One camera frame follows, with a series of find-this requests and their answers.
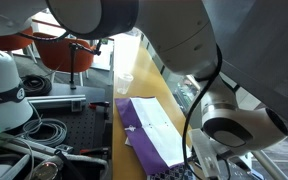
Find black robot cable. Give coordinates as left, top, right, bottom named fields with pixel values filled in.
left=181, top=43, right=224, bottom=180

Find white paper sheets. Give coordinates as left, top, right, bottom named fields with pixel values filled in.
left=124, top=96, right=192, bottom=169

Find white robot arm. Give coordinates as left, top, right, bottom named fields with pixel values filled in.
left=0, top=0, right=288, bottom=157

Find dark roller window blind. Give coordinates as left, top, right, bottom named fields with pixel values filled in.
left=203, top=0, right=288, bottom=121

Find orange chair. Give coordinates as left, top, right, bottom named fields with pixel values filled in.
left=0, top=35, right=33, bottom=55
left=34, top=38, right=95, bottom=74

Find aluminium extrusion bar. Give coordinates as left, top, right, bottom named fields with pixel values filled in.
left=27, top=95, right=86, bottom=112

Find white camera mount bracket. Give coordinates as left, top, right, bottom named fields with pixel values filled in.
left=188, top=129, right=220, bottom=179

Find purple file folder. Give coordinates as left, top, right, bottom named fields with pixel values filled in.
left=114, top=96, right=196, bottom=180

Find clear plastic cup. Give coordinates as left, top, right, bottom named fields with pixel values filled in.
left=117, top=73, right=134, bottom=94

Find black coiled cable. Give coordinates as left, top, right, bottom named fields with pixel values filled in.
left=19, top=73, right=53, bottom=97

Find metal window handrail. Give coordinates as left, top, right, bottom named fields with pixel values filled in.
left=252, top=150, right=288, bottom=180

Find grey coiled cable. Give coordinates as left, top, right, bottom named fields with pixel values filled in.
left=22, top=118, right=68, bottom=148

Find black breadboard table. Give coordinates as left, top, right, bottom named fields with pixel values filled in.
left=26, top=83, right=109, bottom=155

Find black camera stand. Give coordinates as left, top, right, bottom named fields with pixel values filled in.
left=69, top=41, right=102, bottom=90

